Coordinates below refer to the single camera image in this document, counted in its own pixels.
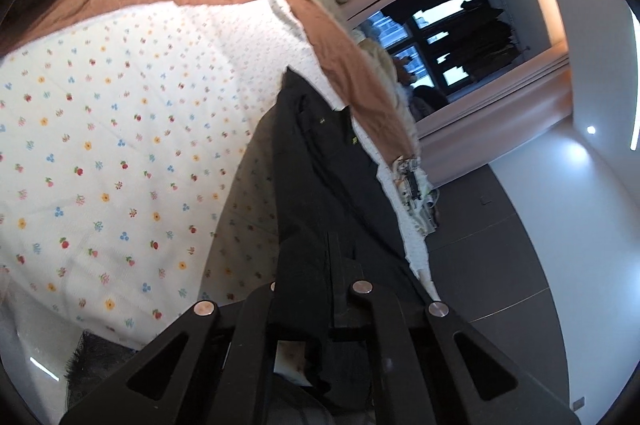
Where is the row of hanging dark clothes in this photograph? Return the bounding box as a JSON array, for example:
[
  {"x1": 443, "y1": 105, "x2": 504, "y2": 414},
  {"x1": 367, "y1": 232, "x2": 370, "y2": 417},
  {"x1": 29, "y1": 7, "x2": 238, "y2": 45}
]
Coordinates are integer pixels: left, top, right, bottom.
[{"x1": 390, "y1": 0, "x2": 526, "y2": 80}]

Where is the blue shaggy rug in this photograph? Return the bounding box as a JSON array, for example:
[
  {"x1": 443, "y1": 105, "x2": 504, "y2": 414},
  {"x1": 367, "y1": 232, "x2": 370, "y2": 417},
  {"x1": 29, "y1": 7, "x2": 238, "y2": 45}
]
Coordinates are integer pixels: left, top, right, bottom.
[{"x1": 64, "y1": 329, "x2": 138, "y2": 398}]

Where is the beige comforter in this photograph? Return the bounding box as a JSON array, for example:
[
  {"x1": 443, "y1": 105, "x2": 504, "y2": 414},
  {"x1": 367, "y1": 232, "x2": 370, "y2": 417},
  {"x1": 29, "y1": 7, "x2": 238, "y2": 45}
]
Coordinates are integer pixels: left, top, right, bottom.
[{"x1": 350, "y1": 32, "x2": 426, "y2": 140}]

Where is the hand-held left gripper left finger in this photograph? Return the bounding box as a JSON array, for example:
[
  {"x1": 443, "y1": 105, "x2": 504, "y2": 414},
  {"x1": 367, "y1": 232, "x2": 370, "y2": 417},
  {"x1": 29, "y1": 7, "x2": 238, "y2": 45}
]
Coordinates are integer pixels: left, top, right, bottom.
[{"x1": 59, "y1": 282, "x2": 281, "y2": 425}]

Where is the black jacket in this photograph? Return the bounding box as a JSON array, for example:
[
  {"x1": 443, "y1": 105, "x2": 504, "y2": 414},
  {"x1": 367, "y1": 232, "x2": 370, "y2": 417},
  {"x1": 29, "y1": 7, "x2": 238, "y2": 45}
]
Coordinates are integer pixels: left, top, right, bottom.
[{"x1": 212, "y1": 65, "x2": 441, "y2": 425}]

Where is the pile of white clothes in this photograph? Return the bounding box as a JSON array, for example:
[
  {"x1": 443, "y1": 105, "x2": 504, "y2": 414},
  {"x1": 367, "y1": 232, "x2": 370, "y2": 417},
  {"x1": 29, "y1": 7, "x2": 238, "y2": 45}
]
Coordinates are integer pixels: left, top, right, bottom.
[{"x1": 395, "y1": 155, "x2": 441, "y2": 236}]

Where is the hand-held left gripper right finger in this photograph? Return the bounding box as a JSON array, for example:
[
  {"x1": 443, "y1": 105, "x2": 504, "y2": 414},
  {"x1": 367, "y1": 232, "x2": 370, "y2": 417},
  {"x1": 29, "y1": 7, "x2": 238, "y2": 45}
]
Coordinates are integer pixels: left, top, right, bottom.
[{"x1": 325, "y1": 231, "x2": 582, "y2": 425}]

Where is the floral white bed sheet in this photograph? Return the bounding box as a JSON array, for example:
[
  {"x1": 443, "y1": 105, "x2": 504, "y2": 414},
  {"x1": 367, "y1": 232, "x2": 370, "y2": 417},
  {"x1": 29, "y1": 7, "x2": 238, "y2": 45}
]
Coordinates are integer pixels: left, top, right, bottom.
[{"x1": 0, "y1": 0, "x2": 441, "y2": 351}]

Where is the window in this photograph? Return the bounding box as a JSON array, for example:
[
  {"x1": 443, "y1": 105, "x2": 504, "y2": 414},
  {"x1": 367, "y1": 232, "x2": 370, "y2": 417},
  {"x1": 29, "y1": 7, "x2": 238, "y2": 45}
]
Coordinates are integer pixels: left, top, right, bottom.
[{"x1": 350, "y1": 0, "x2": 531, "y2": 106}]

